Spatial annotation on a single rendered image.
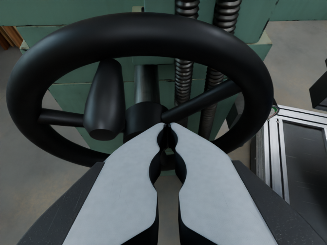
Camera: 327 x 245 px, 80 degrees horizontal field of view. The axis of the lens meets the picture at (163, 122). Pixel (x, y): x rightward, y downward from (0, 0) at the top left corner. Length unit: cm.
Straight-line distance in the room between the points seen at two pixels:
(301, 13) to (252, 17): 17
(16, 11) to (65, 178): 91
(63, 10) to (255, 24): 27
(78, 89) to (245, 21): 35
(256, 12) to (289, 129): 91
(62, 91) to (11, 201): 86
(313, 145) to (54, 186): 127
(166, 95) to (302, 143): 80
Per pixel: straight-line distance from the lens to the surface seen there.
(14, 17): 40
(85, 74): 44
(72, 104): 52
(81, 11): 36
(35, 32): 40
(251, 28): 27
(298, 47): 204
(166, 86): 45
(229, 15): 23
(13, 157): 136
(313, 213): 101
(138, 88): 27
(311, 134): 118
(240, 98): 56
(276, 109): 51
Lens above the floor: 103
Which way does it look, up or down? 58 degrees down
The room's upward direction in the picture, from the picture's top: 2 degrees clockwise
